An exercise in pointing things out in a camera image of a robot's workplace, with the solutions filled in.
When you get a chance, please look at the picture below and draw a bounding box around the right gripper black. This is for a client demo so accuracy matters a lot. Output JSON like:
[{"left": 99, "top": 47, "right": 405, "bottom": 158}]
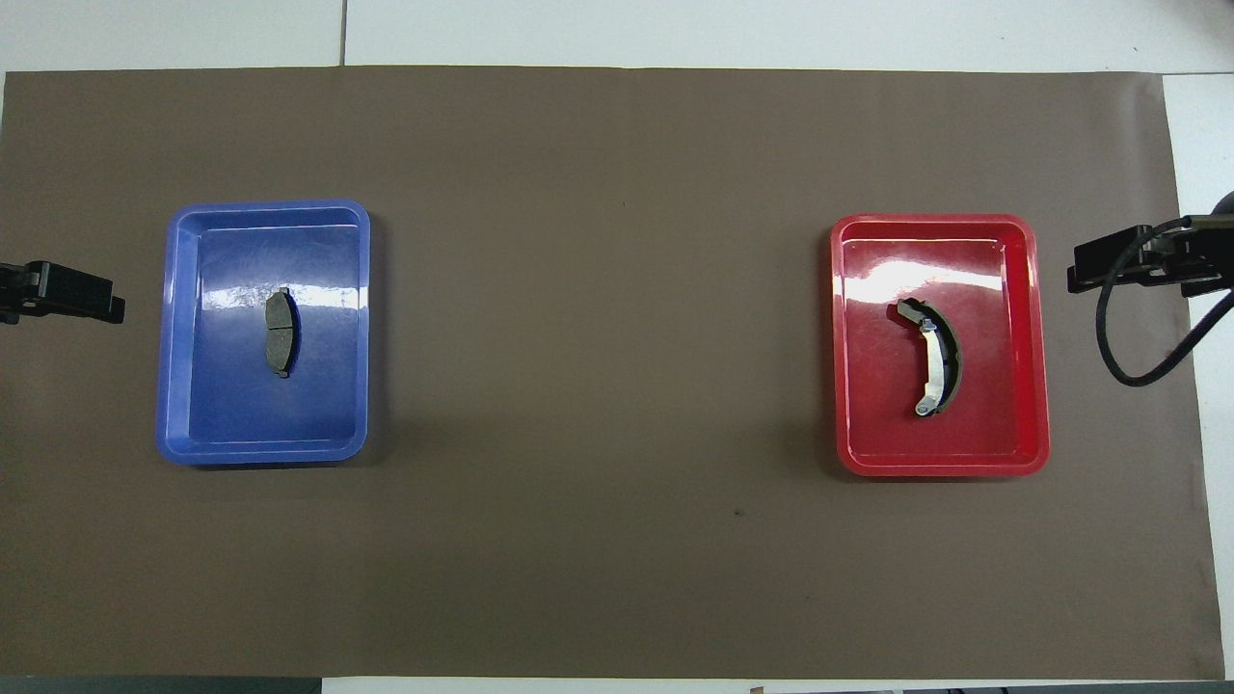
[{"left": 1066, "top": 225, "right": 1234, "bottom": 298}]

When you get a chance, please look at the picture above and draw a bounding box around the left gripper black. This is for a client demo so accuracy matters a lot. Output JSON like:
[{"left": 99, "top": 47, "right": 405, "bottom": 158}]
[{"left": 0, "top": 261, "right": 127, "bottom": 325}]

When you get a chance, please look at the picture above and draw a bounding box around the dark brake pad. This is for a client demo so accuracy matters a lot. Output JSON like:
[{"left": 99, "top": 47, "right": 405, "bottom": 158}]
[{"left": 265, "top": 286, "right": 302, "bottom": 379}]

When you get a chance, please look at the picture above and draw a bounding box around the curved brake shoe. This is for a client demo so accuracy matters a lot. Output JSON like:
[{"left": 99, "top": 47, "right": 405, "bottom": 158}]
[{"left": 897, "top": 298, "right": 964, "bottom": 418}]

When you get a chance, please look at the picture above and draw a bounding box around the blue plastic tray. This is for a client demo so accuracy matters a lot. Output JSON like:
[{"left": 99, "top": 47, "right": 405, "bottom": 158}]
[{"left": 156, "top": 200, "right": 372, "bottom": 467}]

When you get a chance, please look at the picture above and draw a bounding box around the red plastic tray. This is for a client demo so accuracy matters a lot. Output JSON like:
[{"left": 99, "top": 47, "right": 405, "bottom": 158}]
[{"left": 830, "top": 213, "right": 1051, "bottom": 478}]

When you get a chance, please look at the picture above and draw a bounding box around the brown table mat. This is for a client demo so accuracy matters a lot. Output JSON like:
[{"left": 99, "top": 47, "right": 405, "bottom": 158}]
[{"left": 0, "top": 66, "right": 1225, "bottom": 681}]

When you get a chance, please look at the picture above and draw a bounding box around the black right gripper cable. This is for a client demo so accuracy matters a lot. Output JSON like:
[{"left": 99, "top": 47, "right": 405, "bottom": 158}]
[{"left": 1093, "top": 217, "right": 1234, "bottom": 388}]

